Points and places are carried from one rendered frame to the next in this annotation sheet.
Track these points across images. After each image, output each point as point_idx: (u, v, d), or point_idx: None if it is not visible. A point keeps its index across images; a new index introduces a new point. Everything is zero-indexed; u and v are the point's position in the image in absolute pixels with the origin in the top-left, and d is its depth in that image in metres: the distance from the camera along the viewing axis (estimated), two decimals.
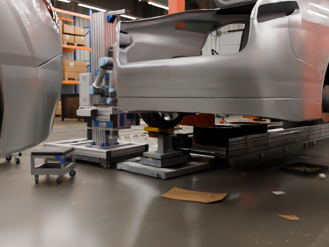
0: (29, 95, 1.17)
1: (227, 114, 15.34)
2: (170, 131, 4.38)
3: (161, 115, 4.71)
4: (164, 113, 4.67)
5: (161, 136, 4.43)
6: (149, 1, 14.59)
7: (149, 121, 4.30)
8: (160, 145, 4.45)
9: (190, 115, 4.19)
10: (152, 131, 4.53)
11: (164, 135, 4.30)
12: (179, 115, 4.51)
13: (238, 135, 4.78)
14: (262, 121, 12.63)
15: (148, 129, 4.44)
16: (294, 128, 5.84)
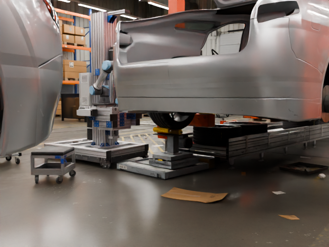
0: (29, 95, 1.17)
1: (227, 114, 15.34)
2: (180, 132, 4.27)
3: (171, 115, 4.60)
4: (173, 114, 4.56)
5: (171, 137, 4.32)
6: (149, 1, 14.59)
7: (159, 121, 4.18)
8: (170, 147, 4.34)
9: (190, 115, 4.19)
10: (161, 132, 4.41)
11: (175, 135, 4.19)
12: (190, 116, 4.40)
13: (238, 135, 4.78)
14: (262, 121, 12.63)
15: (157, 130, 4.33)
16: (294, 128, 5.84)
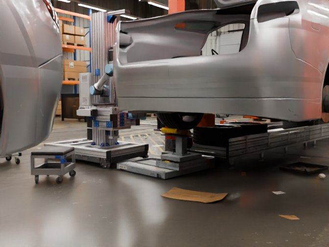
0: (29, 95, 1.17)
1: (227, 114, 15.34)
2: (189, 133, 4.20)
3: (178, 116, 4.53)
4: None
5: (179, 137, 4.26)
6: (149, 1, 14.59)
7: (168, 122, 4.13)
8: (178, 147, 4.28)
9: (190, 115, 4.19)
10: (169, 133, 4.35)
11: (183, 136, 4.13)
12: (199, 116, 4.34)
13: (238, 135, 4.78)
14: (262, 121, 12.63)
15: (166, 130, 4.27)
16: (294, 128, 5.84)
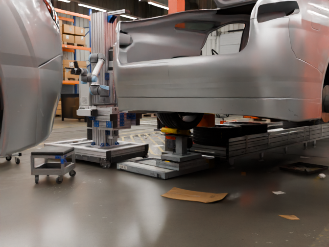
0: (29, 95, 1.17)
1: (227, 114, 15.34)
2: (189, 133, 4.20)
3: (178, 116, 4.53)
4: None
5: (179, 137, 4.26)
6: (149, 1, 14.59)
7: (168, 122, 4.13)
8: (178, 147, 4.28)
9: (190, 115, 4.19)
10: (169, 133, 4.35)
11: (183, 136, 4.13)
12: (199, 116, 4.34)
13: (238, 135, 4.78)
14: (262, 121, 12.63)
15: (166, 130, 4.27)
16: (294, 128, 5.84)
